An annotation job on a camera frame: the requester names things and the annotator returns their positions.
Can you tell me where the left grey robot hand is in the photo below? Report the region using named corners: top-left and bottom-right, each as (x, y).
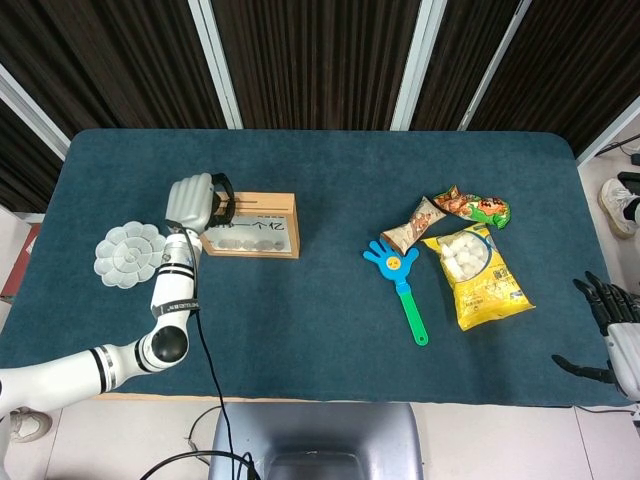
top-left (163, 171), bottom-right (239, 233)

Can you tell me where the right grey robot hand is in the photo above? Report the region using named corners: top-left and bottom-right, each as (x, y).
top-left (551, 271), bottom-right (640, 401)

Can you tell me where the blue hand clapper toy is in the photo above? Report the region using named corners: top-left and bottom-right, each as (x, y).
top-left (362, 238), bottom-right (430, 348)

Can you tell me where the white flower paint palette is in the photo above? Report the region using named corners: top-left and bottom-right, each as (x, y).
top-left (93, 221), bottom-right (169, 290)

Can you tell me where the teal table cloth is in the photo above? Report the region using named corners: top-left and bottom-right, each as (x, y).
top-left (0, 128), bottom-right (634, 409)

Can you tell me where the white sneaker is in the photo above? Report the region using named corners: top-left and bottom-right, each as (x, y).
top-left (598, 178), bottom-right (640, 239)
top-left (9, 407), bottom-right (54, 444)

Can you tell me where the yellow marshmallow bag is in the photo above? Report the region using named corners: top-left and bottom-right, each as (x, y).
top-left (421, 223), bottom-right (537, 332)

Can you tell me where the red storage box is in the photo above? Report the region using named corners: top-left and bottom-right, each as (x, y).
top-left (0, 223), bottom-right (44, 301)

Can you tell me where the wooden table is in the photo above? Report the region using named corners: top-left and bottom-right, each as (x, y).
top-left (94, 392), bottom-right (222, 402)

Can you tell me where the orange green snack packet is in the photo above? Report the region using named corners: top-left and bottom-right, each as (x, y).
top-left (432, 184), bottom-right (514, 231)

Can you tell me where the brown snack packet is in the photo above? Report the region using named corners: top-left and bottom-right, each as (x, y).
top-left (379, 195), bottom-right (447, 251)

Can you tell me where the wooden coin box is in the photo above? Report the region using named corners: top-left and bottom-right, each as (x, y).
top-left (199, 191), bottom-right (301, 260)

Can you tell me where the white partition post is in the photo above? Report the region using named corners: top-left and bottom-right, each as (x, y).
top-left (457, 0), bottom-right (532, 132)
top-left (187, 0), bottom-right (245, 130)
top-left (0, 63), bottom-right (71, 162)
top-left (574, 94), bottom-right (640, 166)
top-left (389, 0), bottom-right (449, 132)

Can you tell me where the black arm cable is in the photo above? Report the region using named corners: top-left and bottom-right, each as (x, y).
top-left (139, 224), bottom-right (264, 480)

